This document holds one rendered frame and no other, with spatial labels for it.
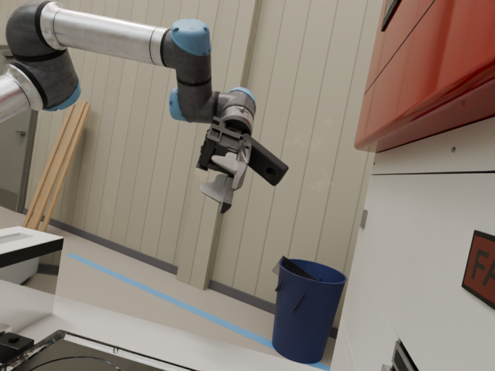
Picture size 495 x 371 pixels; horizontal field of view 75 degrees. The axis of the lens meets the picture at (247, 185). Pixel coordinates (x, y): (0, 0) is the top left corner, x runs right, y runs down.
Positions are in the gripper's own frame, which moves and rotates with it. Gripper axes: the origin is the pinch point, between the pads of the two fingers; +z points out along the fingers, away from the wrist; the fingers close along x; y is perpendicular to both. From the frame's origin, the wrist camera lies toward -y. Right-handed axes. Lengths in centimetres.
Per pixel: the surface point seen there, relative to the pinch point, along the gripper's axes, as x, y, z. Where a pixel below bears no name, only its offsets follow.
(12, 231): -19.5, 32.2, 4.9
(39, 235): -18.8, 28.0, 4.4
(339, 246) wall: -119, -115, -125
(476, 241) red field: 22.6, -14.5, 21.0
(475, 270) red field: 21.3, -14.7, 22.8
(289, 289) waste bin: -123, -75, -78
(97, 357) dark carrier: -7.6, 10.5, 24.6
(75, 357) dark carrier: -7.9, 12.7, 25.0
